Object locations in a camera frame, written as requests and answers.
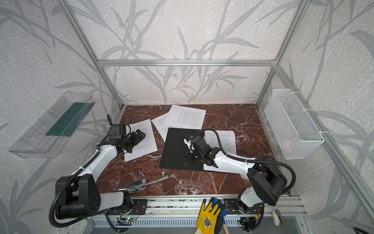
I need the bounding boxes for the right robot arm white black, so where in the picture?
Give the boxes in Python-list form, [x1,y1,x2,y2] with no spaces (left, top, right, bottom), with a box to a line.
[183,129,296,214]

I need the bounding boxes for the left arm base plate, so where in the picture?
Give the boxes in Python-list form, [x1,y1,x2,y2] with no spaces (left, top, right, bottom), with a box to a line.
[108,199,148,215]

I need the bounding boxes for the paper sheet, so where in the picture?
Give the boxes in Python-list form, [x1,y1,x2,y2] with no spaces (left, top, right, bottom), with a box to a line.
[164,105,206,130]
[204,130,237,174]
[152,113,173,141]
[124,119,158,162]

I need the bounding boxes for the small beige device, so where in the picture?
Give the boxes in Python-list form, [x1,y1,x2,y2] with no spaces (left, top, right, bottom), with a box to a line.
[272,209,283,226]

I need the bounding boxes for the aluminium frame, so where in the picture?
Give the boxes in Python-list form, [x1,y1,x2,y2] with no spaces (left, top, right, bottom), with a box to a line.
[58,1,374,217]

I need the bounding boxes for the white wire mesh basket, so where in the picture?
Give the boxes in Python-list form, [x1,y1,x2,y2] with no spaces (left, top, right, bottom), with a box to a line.
[265,89,325,160]

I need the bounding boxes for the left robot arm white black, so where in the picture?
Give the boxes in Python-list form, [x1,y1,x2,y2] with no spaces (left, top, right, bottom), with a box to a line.
[49,124,146,228]

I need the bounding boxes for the clear plastic tray green base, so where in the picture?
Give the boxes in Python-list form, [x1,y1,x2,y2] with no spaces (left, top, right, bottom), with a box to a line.
[9,91,95,159]

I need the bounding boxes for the green circuit board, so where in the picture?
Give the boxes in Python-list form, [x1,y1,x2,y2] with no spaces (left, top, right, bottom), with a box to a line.
[116,217,138,226]

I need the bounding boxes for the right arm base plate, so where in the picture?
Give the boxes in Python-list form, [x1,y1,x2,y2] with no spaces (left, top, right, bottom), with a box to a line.
[223,199,263,215]

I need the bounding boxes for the blue folder black inside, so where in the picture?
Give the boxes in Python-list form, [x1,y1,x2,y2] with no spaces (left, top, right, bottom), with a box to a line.
[159,128,204,171]

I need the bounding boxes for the yellow blue work glove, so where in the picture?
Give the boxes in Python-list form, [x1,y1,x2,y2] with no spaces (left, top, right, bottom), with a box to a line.
[195,197,225,234]

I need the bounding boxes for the paper sheet back top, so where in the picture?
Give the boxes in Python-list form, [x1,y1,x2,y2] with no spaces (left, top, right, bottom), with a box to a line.
[164,105,206,130]

